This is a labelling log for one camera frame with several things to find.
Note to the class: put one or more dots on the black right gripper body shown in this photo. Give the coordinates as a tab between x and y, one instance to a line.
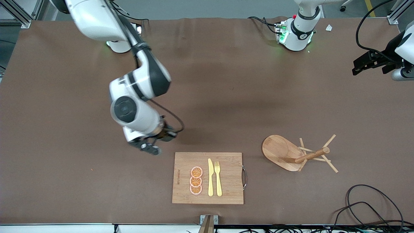
166	134

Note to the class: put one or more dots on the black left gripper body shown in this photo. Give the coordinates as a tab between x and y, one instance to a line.
386	59

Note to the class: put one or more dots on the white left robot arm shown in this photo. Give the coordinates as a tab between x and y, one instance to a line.
297	35

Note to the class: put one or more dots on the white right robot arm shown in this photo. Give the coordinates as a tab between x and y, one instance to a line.
97	19

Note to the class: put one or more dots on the wooden mug rack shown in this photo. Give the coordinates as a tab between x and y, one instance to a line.
278	152

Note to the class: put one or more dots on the orange slice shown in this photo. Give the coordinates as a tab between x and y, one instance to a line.
196	172
195	182
195	191

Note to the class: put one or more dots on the small white paper tag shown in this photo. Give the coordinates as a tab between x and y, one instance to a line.
329	27

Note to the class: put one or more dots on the yellow plastic knife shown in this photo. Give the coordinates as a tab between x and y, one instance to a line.
210	178

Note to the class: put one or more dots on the yellow plastic fork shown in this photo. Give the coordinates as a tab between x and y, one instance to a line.
218	181

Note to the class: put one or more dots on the bamboo cutting board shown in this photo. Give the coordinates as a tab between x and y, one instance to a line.
229	181

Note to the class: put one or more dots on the aluminium frame profile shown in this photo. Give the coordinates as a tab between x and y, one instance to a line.
22	19
396	14

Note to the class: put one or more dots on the aluminium camera mount post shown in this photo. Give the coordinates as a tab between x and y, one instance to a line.
207	225

